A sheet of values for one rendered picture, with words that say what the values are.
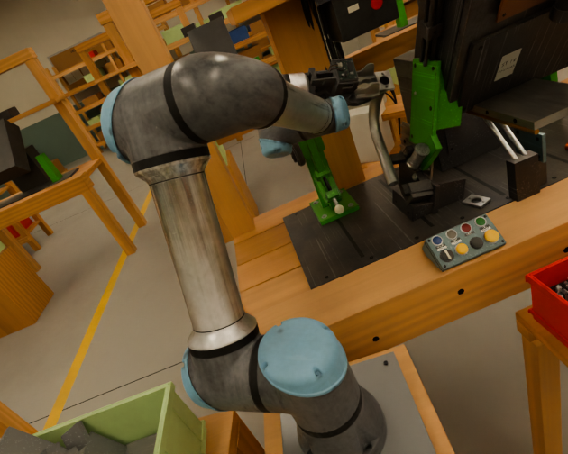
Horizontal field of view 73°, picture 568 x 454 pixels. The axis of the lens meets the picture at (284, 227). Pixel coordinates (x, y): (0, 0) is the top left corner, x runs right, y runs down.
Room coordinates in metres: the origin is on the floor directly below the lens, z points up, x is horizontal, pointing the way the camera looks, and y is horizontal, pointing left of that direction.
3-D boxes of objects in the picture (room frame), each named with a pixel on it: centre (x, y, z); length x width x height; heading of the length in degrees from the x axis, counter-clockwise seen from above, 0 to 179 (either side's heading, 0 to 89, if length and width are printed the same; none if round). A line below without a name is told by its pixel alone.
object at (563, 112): (0.85, -0.63, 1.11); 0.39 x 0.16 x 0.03; 178
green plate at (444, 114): (0.89, -0.48, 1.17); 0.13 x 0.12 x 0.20; 88
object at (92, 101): (10.59, 2.02, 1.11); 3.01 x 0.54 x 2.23; 86
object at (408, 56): (1.09, -0.66, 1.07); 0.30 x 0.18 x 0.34; 88
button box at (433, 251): (0.66, -0.35, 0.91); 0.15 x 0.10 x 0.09; 88
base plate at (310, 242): (0.95, -0.55, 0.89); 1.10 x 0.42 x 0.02; 88
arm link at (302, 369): (0.40, 0.06, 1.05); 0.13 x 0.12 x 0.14; 61
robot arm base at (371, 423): (0.40, 0.06, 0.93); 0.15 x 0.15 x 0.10
